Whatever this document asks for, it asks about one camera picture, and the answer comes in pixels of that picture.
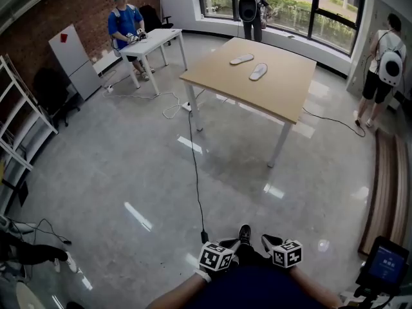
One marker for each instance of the white slipper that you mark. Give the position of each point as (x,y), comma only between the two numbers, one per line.
(242,59)
(258,71)

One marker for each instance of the white cabinet with red sticker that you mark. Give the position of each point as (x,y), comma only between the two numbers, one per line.
(75,63)

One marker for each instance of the person's black shoe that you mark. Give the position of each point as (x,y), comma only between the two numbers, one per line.
(245,233)

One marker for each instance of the person's left forearm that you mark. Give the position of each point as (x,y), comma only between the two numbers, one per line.
(180,290)

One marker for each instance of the white shelf rack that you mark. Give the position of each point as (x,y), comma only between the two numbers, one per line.
(30,114)

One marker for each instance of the wooden slatted bench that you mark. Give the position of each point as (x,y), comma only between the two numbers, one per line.
(384,192)

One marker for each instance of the person's right forearm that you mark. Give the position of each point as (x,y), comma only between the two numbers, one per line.
(317,290)

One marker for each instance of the black framed window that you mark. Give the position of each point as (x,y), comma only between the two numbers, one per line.
(312,14)

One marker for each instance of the white power strip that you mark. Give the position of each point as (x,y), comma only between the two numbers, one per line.
(186,107)
(110,88)

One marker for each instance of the white board panel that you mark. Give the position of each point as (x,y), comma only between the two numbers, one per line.
(107,63)

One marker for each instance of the person's dark blue clothing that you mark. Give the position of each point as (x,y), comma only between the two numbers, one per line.
(254,288)

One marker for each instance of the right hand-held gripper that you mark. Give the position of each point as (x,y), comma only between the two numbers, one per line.
(288,254)

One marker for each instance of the black device with blue screen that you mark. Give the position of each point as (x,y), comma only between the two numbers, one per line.
(384,262)

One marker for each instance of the black office chair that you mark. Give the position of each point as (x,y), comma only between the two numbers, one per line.
(53,89)
(151,18)

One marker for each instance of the wooden table with white legs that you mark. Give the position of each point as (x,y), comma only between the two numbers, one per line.
(257,98)

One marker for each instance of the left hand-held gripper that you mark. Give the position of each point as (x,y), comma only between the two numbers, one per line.
(212,257)

